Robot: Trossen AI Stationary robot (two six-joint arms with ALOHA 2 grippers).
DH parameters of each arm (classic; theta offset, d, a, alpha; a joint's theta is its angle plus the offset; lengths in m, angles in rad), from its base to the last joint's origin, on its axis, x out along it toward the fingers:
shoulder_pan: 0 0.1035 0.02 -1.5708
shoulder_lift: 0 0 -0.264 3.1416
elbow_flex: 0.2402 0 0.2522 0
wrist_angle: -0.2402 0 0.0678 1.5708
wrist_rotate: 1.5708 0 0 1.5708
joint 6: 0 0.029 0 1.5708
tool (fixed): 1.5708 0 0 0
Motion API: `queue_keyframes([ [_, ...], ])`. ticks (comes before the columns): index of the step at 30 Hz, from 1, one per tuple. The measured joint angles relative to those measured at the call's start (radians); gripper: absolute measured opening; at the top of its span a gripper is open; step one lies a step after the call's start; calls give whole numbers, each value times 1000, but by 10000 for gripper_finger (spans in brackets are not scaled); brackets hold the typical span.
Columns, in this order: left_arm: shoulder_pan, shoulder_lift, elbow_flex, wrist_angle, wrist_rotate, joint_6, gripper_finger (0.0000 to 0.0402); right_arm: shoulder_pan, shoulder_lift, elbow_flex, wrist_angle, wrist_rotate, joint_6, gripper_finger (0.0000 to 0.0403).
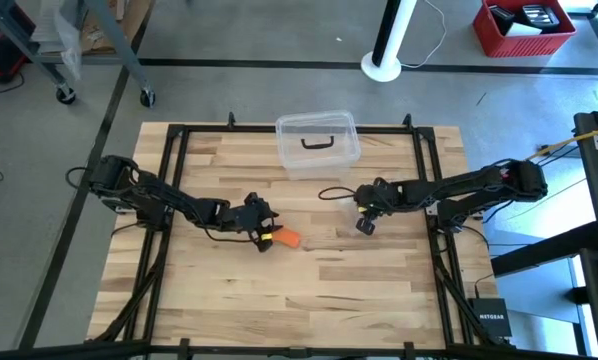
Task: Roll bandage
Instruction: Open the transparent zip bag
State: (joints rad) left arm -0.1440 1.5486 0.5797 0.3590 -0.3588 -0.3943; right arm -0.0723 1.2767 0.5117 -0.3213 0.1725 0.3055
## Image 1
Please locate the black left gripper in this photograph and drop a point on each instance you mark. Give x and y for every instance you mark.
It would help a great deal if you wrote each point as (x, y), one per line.
(251, 217)

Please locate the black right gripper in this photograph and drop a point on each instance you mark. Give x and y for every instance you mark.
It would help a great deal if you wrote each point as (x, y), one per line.
(376, 197)

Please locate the orange elastic bandage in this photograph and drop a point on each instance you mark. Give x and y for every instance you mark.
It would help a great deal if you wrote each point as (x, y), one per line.
(289, 238)

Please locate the clear plastic storage bin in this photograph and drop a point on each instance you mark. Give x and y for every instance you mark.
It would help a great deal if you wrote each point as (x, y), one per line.
(319, 165)

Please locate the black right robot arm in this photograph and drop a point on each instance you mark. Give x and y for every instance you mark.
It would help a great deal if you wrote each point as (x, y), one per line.
(469, 185)

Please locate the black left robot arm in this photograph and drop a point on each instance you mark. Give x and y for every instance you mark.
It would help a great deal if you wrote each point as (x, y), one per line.
(179, 202)

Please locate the white tower fan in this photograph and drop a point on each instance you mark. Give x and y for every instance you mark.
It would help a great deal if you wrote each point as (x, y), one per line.
(381, 70)

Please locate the red plastic crate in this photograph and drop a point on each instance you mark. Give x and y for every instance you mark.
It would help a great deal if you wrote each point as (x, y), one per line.
(529, 47)

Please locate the grey metal wheeled cart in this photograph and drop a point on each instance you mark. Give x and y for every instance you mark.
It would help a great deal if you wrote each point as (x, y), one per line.
(120, 47)

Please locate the black rectangular device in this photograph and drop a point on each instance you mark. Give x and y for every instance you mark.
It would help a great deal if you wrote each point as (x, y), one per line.
(501, 17)

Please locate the white paper sheet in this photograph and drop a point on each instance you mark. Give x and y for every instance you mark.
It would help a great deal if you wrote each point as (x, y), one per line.
(524, 30)

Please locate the brown cardboard sheet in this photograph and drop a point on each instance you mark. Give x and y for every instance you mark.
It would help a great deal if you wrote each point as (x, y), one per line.
(99, 35)

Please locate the black striped device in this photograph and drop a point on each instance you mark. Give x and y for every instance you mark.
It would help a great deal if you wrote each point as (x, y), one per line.
(539, 15)

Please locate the clear plastic wrap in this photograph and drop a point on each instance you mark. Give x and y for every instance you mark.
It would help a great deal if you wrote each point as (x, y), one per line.
(71, 45)

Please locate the black metal table frame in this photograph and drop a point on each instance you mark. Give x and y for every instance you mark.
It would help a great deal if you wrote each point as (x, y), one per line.
(204, 128)

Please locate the black Netgear network switch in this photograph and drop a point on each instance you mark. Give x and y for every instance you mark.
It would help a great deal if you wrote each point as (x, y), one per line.
(490, 317)

